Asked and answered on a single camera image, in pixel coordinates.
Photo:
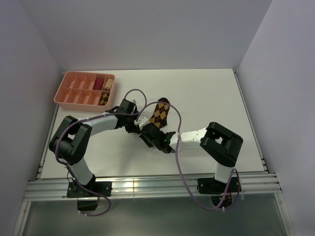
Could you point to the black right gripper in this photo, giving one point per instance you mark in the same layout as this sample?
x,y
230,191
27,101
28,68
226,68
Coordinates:
x,y
144,139

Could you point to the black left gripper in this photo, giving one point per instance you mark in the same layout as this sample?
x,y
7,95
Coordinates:
x,y
134,129

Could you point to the brown argyle sock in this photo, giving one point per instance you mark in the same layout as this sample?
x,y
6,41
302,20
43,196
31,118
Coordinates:
x,y
159,116
104,99

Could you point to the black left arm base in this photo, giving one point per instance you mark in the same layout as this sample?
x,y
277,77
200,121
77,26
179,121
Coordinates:
x,y
88,197

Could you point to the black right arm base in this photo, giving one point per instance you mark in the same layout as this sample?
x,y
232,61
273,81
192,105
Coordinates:
x,y
210,186

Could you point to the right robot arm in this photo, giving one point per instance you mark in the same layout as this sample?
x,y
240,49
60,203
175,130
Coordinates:
x,y
220,143

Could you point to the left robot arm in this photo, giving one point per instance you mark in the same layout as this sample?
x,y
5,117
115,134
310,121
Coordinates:
x,y
70,141

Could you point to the tan rolled sock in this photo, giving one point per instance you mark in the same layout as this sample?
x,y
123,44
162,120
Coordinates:
x,y
108,85

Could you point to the dark red rolled sock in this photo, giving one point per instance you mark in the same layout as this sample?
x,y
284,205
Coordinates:
x,y
98,85

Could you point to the pink compartment tray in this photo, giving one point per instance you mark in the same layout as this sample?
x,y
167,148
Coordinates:
x,y
76,92

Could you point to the front aluminium rail frame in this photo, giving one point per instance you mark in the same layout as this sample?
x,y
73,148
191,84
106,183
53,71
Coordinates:
x,y
145,187

